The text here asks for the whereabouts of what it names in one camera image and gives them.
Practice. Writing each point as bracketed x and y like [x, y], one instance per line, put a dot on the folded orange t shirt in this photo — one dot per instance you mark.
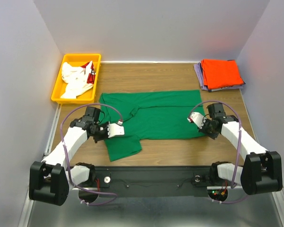
[221, 73]

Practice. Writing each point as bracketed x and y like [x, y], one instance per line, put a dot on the yellow plastic bin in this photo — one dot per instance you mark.
[76, 60]

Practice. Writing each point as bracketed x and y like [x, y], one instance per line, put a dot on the green t shirt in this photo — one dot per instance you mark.
[149, 116]

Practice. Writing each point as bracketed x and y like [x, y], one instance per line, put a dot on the folded purple t shirt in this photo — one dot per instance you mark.
[199, 73]

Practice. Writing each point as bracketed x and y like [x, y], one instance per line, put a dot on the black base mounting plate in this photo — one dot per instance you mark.
[151, 181]

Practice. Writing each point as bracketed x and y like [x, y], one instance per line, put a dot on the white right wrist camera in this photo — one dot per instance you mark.
[197, 118]

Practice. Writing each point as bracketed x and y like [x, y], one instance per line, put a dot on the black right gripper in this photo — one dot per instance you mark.
[213, 135]

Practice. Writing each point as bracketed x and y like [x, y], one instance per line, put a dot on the aluminium frame rail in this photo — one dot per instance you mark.
[43, 178]

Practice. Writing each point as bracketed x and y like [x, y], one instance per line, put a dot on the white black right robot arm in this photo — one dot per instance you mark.
[248, 149]

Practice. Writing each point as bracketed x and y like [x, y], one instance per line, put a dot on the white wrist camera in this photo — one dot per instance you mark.
[197, 118]
[115, 129]

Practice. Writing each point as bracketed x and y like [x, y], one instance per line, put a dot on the white t shirt red print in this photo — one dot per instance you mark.
[78, 79]

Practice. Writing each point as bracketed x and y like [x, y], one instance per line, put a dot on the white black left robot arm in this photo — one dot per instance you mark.
[76, 135]

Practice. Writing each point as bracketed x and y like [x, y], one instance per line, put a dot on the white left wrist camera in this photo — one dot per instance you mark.
[115, 129]

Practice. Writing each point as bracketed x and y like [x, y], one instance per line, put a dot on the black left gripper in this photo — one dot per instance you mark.
[105, 125]

